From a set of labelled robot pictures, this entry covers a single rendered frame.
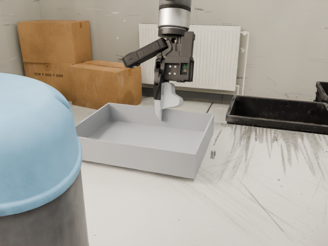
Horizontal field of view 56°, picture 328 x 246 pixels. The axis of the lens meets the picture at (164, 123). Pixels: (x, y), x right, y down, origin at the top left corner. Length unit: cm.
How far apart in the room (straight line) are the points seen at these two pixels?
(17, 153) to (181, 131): 58
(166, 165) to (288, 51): 269
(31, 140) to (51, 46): 324
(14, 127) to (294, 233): 41
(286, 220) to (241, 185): 11
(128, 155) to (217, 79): 260
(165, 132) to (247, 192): 26
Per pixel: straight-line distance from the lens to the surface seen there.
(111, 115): 81
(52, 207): 21
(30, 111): 20
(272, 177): 62
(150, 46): 74
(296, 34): 316
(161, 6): 75
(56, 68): 344
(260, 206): 54
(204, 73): 314
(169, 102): 72
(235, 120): 122
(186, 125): 74
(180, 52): 73
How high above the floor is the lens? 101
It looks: 22 degrees down
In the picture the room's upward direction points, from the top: straight up
